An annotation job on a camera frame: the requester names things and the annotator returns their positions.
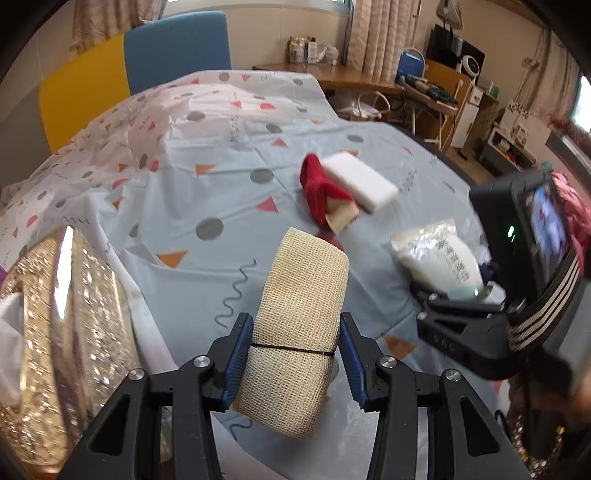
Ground blue chair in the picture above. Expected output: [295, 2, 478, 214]
[397, 48, 426, 77]

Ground white small cabinet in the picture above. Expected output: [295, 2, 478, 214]
[450, 85, 484, 149]

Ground low open shelf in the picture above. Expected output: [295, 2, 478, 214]
[479, 126, 537, 175]

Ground wooden desk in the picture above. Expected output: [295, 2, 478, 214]
[253, 64, 459, 112]

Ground white foam block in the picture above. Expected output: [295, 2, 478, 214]
[321, 153, 400, 214]

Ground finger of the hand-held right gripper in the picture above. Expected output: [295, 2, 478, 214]
[412, 282, 509, 381]

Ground black monitor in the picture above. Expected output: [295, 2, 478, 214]
[425, 24, 485, 71]

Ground gold ornate tissue box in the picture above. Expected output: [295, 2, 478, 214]
[0, 225, 145, 468]

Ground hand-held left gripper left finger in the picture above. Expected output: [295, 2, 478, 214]
[58, 313, 256, 480]

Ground grey yellow blue headboard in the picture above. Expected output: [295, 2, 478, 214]
[38, 11, 232, 155]

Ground dark clutter on desk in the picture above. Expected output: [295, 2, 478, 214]
[401, 75, 459, 106]

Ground white wire basket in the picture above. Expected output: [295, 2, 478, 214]
[352, 90, 394, 122]

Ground red sock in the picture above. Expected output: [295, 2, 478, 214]
[299, 153, 361, 233]

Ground white plastic packet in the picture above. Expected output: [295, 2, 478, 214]
[390, 223, 485, 298]

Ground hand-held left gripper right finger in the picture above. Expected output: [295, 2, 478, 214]
[339, 312, 532, 480]

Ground beige patterned curtain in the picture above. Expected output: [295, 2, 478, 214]
[346, 0, 421, 79]
[69, 0, 167, 57]

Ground white facial tissue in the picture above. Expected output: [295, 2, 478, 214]
[0, 291, 25, 394]

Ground beige mesh cloth roll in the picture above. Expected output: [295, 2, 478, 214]
[231, 226, 350, 441]

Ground hanging bag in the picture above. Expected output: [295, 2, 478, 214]
[438, 0, 465, 31]

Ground pink fuzzy clothing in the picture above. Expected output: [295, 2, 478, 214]
[551, 171, 591, 278]

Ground small boxes on desk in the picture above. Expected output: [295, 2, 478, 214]
[288, 36, 343, 66]

